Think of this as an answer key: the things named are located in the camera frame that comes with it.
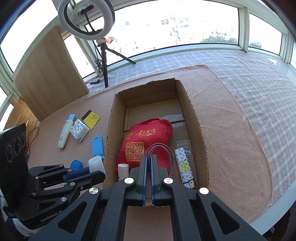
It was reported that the white aqua sunscreen bottle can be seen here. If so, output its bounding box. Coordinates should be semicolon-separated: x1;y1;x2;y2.
58;114;76;149

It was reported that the ring light cable remote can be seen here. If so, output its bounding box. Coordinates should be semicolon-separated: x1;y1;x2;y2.
89;79;101;84

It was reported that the yellow black notebook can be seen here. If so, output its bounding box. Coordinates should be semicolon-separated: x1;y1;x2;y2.
81;110;100;130

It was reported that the black tripod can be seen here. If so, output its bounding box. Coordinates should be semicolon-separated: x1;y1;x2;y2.
96;38;136;88

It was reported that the light wooden board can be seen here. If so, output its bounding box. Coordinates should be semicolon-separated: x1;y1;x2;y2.
13;22;89;121

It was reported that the red fabric bag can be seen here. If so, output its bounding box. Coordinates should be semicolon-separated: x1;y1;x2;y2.
115;118;173;172

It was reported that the patterned tissue pack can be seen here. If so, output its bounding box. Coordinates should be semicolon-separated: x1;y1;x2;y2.
70;119;89;143

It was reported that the small pink lotion bottle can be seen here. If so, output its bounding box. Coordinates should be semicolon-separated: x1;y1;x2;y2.
117;164;130;181

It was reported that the cardboard box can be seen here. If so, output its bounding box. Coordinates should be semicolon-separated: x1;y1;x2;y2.
103;78;208;189

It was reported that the blue round case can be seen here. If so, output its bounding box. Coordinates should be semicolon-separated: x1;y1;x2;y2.
70;160;83;171

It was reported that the pine wood headboard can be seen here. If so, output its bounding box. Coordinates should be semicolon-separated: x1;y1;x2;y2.
4;98;38;137

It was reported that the black camera box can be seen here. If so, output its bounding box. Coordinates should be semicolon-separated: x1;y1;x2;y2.
1;123;29;218

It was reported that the black power cable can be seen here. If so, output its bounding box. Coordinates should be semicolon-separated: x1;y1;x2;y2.
25;126;40;160

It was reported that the blue phone stand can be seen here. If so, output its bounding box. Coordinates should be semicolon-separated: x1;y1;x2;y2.
91;135;104;160

